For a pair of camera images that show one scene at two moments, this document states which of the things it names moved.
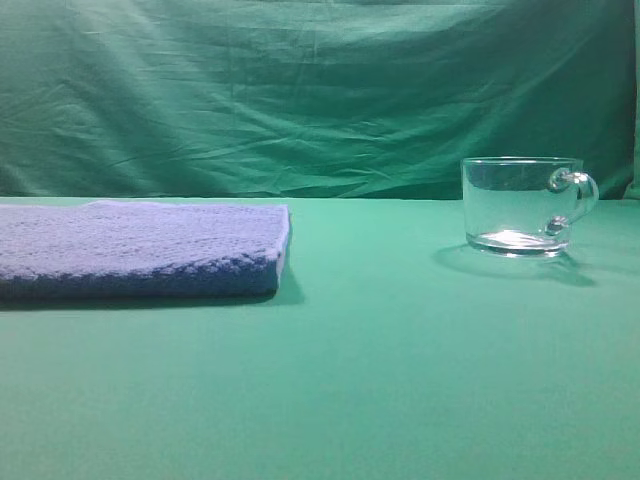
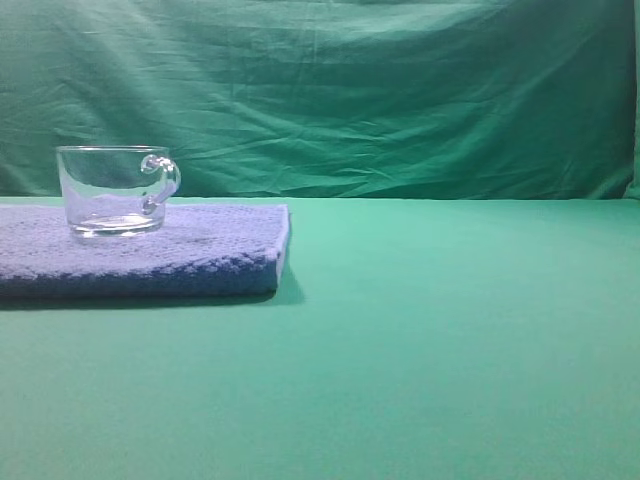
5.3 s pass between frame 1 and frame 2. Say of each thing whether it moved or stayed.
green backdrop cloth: stayed
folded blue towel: stayed
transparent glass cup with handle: moved
